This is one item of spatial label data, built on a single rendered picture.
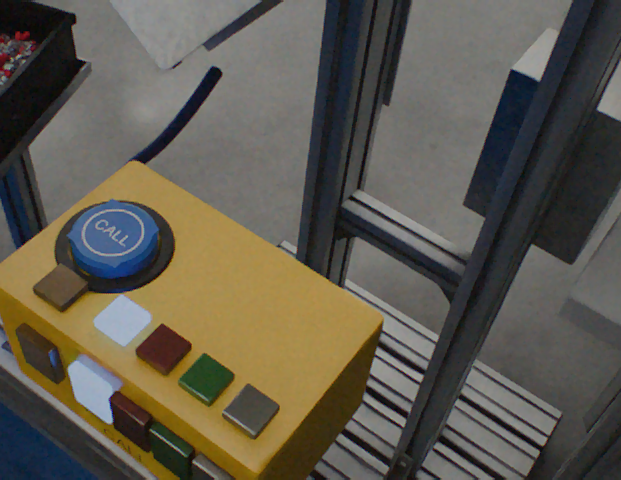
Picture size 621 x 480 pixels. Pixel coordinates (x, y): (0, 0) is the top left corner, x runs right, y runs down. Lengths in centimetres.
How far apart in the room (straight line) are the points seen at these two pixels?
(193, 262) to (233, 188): 147
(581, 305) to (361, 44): 36
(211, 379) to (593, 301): 41
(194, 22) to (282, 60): 148
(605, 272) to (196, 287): 42
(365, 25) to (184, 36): 23
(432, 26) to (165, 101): 77
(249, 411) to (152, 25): 43
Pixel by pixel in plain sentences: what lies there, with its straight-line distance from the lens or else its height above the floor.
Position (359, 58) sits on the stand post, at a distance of 90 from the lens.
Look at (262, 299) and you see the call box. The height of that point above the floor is 107.
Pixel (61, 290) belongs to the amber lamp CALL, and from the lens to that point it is 39.
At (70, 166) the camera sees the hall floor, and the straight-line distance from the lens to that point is 193.
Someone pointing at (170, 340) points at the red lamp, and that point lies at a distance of 37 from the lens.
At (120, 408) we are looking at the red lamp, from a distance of 38.
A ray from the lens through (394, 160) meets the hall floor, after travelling 197.
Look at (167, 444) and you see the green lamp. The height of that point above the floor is 106.
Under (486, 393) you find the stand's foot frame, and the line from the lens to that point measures 156.
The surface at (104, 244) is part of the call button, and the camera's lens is 40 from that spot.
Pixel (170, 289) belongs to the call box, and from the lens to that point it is 39.
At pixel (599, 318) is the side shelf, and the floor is 85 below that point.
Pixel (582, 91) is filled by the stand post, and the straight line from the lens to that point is 78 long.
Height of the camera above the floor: 139
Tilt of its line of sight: 51 degrees down
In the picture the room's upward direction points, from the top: 8 degrees clockwise
